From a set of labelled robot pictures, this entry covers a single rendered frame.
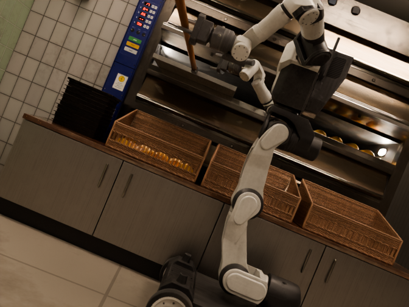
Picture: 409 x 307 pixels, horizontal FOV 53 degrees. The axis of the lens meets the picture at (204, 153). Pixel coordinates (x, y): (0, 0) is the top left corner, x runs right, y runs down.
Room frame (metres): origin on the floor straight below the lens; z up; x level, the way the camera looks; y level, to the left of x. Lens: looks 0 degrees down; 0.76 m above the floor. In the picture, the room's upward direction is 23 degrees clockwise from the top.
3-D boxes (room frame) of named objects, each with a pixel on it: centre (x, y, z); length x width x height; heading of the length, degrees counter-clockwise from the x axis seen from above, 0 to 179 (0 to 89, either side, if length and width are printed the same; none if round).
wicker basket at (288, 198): (2.55, -0.33, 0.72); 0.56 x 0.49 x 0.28; 88
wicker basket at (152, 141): (2.56, 0.26, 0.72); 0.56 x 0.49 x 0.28; 90
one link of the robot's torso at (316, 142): (1.94, -0.34, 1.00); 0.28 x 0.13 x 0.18; 90
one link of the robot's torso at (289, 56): (1.94, -0.31, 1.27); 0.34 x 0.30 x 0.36; 172
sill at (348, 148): (2.84, -0.32, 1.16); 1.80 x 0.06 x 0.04; 89
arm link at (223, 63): (2.33, 0.06, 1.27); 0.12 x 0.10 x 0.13; 55
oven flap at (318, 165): (2.82, -0.32, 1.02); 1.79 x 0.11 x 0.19; 89
